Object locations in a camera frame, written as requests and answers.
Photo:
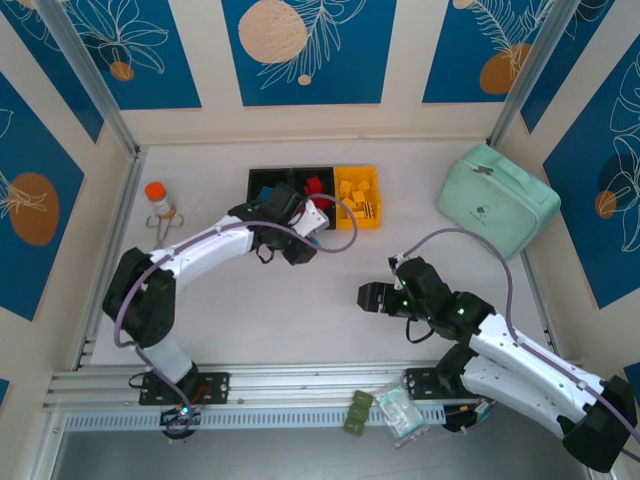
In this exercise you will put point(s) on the blue lego brick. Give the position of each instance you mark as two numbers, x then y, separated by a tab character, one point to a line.
265	193
315	242

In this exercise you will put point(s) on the red lego brick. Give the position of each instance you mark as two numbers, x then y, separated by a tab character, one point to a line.
315	184
308	192
325	202

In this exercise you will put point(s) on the yellow lego brick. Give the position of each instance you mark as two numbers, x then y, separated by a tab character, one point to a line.
357	195
350	203
364	185
344	186
369	210

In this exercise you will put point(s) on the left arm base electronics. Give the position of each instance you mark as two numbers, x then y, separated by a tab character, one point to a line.
180	412

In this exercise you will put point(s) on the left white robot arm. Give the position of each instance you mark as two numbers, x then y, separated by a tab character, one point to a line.
140	310

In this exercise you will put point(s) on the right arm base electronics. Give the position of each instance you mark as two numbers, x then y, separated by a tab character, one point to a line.
460	425

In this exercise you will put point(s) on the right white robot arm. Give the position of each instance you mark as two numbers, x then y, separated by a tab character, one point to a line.
500	350

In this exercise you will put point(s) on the yellow plastic bin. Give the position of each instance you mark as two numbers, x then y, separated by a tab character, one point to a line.
354	172

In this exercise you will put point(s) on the olive green square pad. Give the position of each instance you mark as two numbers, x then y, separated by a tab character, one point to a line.
355	425
363	398

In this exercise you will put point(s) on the clear plastic zip bag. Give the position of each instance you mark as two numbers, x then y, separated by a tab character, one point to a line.
400	415

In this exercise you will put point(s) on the metal forceps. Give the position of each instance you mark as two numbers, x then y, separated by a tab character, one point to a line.
161	237

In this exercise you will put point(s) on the mint green zip case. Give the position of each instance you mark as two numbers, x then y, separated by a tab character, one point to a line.
500	205

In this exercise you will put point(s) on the orange capped small bottle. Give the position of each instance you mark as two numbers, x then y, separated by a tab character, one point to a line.
156	192

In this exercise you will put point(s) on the aluminium frame side rail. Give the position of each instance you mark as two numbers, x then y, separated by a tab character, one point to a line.
126	200
536	285

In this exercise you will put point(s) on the aluminium frame cross rail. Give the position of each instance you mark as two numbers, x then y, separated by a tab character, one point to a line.
300	380

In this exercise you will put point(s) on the aluminium frame post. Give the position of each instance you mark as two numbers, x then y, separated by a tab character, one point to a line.
526	75
91	75

